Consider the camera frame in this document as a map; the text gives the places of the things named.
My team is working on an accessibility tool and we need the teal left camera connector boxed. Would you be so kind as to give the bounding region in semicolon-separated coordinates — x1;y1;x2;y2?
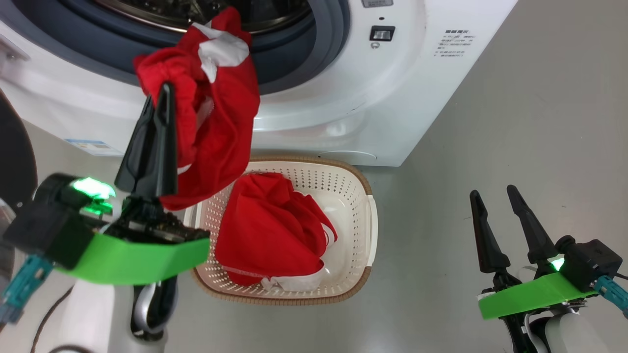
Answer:
0;255;53;325

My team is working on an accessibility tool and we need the black round glass washer door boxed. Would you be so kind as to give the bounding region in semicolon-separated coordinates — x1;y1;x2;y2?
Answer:
0;91;39;290

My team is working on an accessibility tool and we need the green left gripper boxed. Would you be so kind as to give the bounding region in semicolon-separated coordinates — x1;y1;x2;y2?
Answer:
56;82;210;286

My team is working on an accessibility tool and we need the red garment with white trim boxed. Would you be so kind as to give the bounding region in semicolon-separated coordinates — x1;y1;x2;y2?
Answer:
214;173;339;292

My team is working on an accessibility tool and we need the red garment with white stripes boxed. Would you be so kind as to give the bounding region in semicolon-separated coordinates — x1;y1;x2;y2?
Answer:
133;6;261;211

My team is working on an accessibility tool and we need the stainless steel washer drum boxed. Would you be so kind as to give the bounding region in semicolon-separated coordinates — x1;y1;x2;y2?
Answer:
93;0;314;35

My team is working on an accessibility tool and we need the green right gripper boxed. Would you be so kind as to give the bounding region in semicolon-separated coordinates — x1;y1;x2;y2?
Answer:
470;184;597;320

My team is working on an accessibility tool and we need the teal right camera connector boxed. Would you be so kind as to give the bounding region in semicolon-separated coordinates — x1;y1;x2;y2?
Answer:
594;275;628;319

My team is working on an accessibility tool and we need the cream perforated laundry basket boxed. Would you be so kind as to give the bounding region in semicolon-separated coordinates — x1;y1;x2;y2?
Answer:
184;156;378;305

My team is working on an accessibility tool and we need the white front-load washing machine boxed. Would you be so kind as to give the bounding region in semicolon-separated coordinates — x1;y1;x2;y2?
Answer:
0;0;518;167

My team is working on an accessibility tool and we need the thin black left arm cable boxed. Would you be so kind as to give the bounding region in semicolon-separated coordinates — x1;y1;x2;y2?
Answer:
29;287;74;353

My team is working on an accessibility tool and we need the black door latch socket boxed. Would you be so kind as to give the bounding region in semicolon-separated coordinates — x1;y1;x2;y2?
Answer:
369;25;396;42

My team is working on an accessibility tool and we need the blue energy label sticker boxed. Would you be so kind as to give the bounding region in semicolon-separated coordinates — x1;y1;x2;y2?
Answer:
64;139;123;156

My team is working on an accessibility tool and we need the teal camera connector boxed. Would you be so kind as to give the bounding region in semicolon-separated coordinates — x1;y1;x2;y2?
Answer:
0;255;53;325
594;275;628;319

